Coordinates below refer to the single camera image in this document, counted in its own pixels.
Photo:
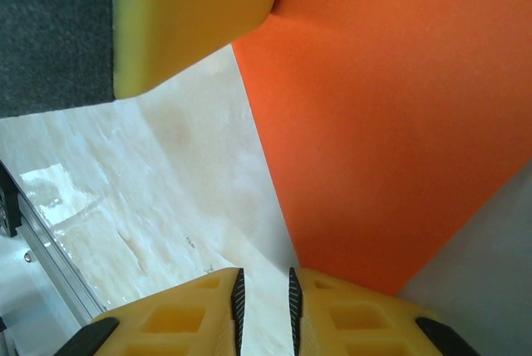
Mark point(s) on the aluminium mounting rail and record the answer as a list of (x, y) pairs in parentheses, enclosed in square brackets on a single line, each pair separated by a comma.
[(54, 264)]

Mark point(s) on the orange square paper sheet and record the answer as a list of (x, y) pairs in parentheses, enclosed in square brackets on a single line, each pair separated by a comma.
[(374, 123)]

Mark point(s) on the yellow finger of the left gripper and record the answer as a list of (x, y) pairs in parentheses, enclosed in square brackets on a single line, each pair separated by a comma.
[(187, 11)]

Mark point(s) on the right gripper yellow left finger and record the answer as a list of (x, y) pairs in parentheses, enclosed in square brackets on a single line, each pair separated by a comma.
[(174, 322)]

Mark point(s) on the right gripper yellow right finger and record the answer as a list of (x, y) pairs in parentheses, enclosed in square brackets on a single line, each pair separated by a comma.
[(353, 322)]

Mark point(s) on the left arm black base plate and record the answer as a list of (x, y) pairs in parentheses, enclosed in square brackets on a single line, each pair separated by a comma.
[(8, 206)]

